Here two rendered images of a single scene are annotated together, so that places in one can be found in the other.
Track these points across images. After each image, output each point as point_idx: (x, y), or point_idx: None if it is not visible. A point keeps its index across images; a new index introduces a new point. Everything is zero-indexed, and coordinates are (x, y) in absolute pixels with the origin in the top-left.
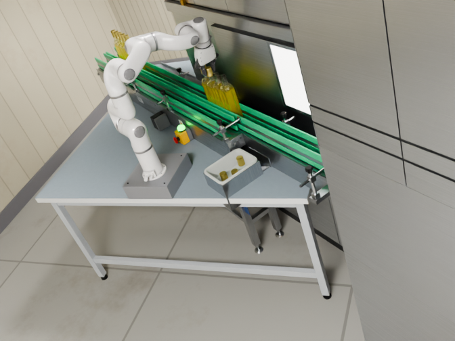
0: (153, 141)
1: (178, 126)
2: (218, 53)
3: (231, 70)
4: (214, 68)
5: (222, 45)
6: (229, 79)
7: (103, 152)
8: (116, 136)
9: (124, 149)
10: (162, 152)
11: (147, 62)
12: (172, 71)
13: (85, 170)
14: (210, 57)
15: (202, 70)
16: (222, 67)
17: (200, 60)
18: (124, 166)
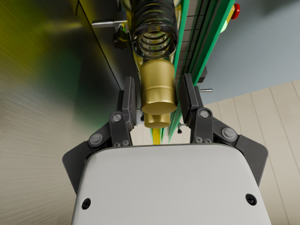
0: (225, 49)
1: (222, 29)
2: (78, 126)
3: (46, 47)
4: (130, 88)
5: (25, 181)
6: (80, 43)
7: (257, 73)
8: (225, 84)
9: (248, 62)
10: (255, 11)
11: (151, 132)
12: (136, 116)
13: (297, 63)
14: (138, 189)
15: (211, 112)
16: (85, 88)
17: (266, 215)
18: (298, 29)
